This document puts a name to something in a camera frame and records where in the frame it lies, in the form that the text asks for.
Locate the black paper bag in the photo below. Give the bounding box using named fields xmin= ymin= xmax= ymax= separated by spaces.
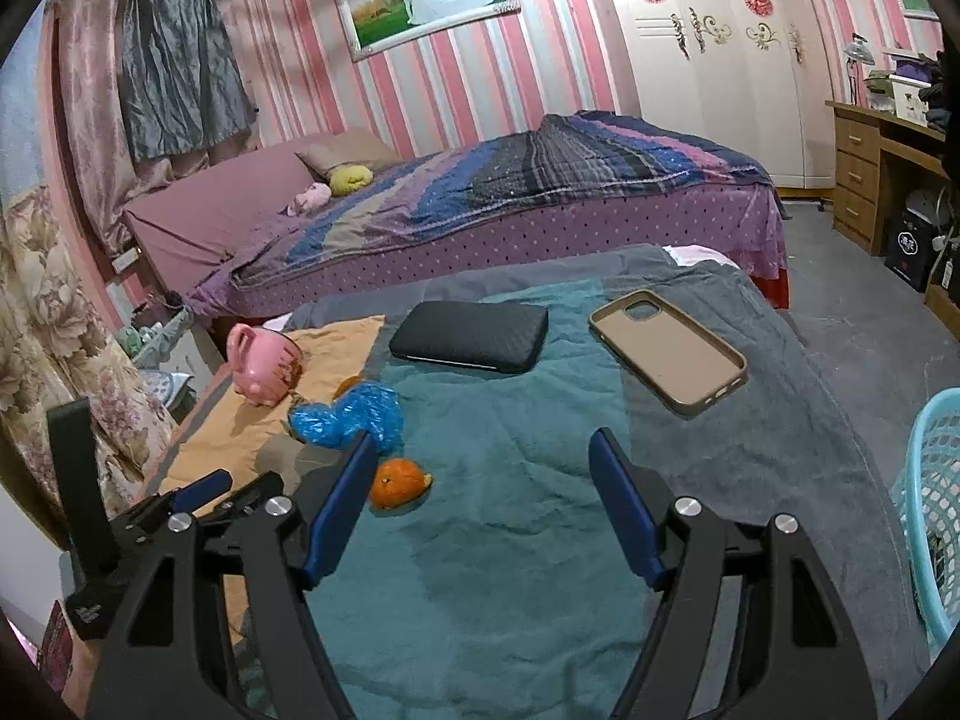
xmin=885 ymin=210 xmax=938 ymax=293

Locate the cluttered bedside stand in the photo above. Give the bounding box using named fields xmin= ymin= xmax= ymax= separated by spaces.
xmin=120 ymin=304 xmax=200 ymax=421

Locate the beige pillow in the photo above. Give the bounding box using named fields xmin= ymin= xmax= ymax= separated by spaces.
xmin=295 ymin=127 xmax=402 ymax=175

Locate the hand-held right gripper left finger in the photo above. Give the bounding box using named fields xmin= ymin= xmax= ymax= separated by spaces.
xmin=86 ymin=429 xmax=380 ymax=720

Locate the blue plastic bag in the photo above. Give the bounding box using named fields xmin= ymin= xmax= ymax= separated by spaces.
xmin=289 ymin=382 xmax=406 ymax=455

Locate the orange tangerine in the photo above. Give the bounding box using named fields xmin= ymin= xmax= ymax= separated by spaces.
xmin=369 ymin=457 xmax=434 ymax=512

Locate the floral curtain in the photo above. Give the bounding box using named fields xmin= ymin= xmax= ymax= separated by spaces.
xmin=0 ymin=37 xmax=181 ymax=541

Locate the pink piggy bank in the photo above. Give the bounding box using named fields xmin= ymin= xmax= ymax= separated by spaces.
xmin=227 ymin=324 xmax=305 ymax=407

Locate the striped quilt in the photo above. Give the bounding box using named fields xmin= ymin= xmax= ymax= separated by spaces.
xmin=229 ymin=111 xmax=773 ymax=290

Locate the pile of dark clothes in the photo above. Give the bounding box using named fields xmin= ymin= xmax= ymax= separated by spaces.
xmin=919 ymin=52 xmax=955 ymax=132

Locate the white storage box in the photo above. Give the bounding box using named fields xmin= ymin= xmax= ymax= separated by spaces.
xmin=885 ymin=79 xmax=931 ymax=125

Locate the purple bed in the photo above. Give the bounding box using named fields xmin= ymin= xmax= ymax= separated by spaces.
xmin=121 ymin=111 xmax=790 ymax=331

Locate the white wardrobe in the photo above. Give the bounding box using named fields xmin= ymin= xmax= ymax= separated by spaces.
xmin=589 ymin=0 xmax=837 ymax=192

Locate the wooden desk with drawers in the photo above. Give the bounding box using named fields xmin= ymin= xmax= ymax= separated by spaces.
xmin=825 ymin=99 xmax=960 ymax=338

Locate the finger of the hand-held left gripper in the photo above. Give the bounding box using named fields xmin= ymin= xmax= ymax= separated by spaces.
xmin=126 ymin=469 xmax=233 ymax=541
xmin=204 ymin=472 xmax=286 ymax=532

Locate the beige phone case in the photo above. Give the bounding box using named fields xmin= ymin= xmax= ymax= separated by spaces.
xmin=589 ymin=289 xmax=749 ymax=419

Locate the grey curtain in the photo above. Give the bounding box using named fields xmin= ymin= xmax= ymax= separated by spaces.
xmin=118 ymin=0 xmax=257 ymax=164

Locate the teal cloth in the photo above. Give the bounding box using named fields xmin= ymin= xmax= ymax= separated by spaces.
xmin=300 ymin=281 xmax=676 ymax=720

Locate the black textured case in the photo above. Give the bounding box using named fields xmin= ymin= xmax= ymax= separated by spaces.
xmin=388 ymin=301 xmax=550 ymax=374

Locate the pink patterned curtain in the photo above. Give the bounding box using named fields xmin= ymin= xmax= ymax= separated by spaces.
xmin=56 ymin=0 xmax=260 ymax=256

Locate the orange cloth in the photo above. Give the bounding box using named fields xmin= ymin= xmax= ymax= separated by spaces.
xmin=154 ymin=315 xmax=387 ymax=646

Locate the light blue plastic basket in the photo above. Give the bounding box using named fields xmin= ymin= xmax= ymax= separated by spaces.
xmin=891 ymin=388 xmax=960 ymax=650

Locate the white fan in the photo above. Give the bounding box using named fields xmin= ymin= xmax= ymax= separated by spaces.
xmin=904 ymin=187 xmax=950 ymax=230

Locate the yellow plush toy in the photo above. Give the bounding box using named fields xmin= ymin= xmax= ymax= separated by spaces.
xmin=330 ymin=163 xmax=374 ymax=197

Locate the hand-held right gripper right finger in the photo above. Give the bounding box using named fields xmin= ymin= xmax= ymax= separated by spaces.
xmin=589 ymin=427 xmax=878 ymax=720

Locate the desk lamp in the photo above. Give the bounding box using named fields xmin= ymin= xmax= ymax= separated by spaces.
xmin=841 ymin=34 xmax=875 ymax=102

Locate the pink plush toy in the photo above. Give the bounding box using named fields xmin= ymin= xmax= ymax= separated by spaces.
xmin=289 ymin=181 xmax=332 ymax=215

